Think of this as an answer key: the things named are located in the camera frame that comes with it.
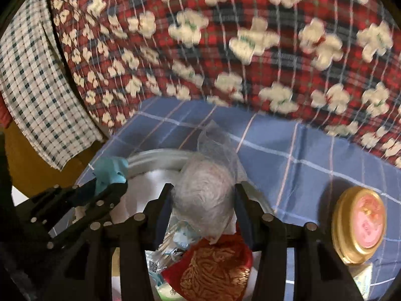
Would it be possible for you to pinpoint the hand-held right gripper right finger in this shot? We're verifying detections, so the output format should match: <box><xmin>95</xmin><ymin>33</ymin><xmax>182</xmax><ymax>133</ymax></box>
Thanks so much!
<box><xmin>235</xmin><ymin>183</ymin><xmax>364</xmax><ymax>301</ymax></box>

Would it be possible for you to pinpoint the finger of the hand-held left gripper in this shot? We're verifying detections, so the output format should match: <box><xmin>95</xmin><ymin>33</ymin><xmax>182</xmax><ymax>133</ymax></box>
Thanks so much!
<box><xmin>45</xmin><ymin>182</ymin><xmax>128</xmax><ymax>250</ymax></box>
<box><xmin>30</xmin><ymin>180</ymin><xmax>97</xmax><ymax>226</ymax></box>

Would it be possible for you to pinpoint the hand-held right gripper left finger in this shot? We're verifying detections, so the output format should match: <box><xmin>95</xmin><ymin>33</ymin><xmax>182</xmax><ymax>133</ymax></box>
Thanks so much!
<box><xmin>63</xmin><ymin>183</ymin><xmax>174</xmax><ymax>301</ymax></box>

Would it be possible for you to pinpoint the clear bag of cotton swabs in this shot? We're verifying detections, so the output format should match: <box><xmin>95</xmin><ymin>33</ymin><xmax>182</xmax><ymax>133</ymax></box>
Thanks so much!
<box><xmin>147</xmin><ymin>219</ymin><xmax>201</xmax><ymax>289</ymax></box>

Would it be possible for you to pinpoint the teal cloth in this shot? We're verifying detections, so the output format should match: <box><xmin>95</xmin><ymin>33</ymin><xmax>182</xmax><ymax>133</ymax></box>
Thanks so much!
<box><xmin>92</xmin><ymin>157</ymin><xmax>130</xmax><ymax>195</ymax></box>

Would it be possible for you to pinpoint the bagged steel wool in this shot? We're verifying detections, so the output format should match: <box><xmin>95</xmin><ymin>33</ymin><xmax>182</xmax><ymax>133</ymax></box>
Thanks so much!
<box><xmin>171</xmin><ymin>121</ymin><xmax>248</xmax><ymax>245</ymax></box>

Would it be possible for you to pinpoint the red gold embroidered pouch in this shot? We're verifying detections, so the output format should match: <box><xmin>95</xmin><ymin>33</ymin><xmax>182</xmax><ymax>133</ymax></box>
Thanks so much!
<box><xmin>161</xmin><ymin>234</ymin><xmax>254</xmax><ymax>301</ymax></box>

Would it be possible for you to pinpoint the round metal tin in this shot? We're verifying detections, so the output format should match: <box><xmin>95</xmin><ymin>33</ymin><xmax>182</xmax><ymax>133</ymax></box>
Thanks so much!
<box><xmin>75</xmin><ymin>149</ymin><xmax>276</xmax><ymax>301</ymax></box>

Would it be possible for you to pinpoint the brown wooden furniture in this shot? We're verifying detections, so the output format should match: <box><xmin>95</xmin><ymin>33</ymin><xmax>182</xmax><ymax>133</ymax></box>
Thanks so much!
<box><xmin>5</xmin><ymin>122</ymin><xmax>104</xmax><ymax>198</ymax></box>

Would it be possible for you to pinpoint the blue plaid bedsheet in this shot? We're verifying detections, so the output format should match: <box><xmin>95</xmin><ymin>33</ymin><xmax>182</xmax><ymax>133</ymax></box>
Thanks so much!
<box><xmin>77</xmin><ymin>97</ymin><xmax>401</xmax><ymax>301</ymax></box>

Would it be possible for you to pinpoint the white green checked cloth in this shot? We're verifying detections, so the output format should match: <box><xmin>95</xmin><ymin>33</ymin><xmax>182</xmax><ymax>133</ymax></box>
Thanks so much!
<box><xmin>0</xmin><ymin>0</ymin><xmax>104</xmax><ymax>171</ymax></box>

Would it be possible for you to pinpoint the gold round lid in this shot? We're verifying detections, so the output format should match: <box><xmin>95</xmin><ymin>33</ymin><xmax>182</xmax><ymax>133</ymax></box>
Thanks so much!
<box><xmin>332</xmin><ymin>186</ymin><xmax>387</xmax><ymax>265</ymax></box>

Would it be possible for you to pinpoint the yellow blue-ringed tissue box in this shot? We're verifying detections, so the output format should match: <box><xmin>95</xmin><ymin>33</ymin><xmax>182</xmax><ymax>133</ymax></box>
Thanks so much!
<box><xmin>349</xmin><ymin>262</ymin><xmax>375</xmax><ymax>300</ymax></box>

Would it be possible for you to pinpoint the red plaid bear-print blanket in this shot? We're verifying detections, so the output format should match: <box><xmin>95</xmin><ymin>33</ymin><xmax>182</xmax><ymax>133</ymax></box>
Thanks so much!
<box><xmin>47</xmin><ymin>0</ymin><xmax>401</xmax><ymax>168</ymax></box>

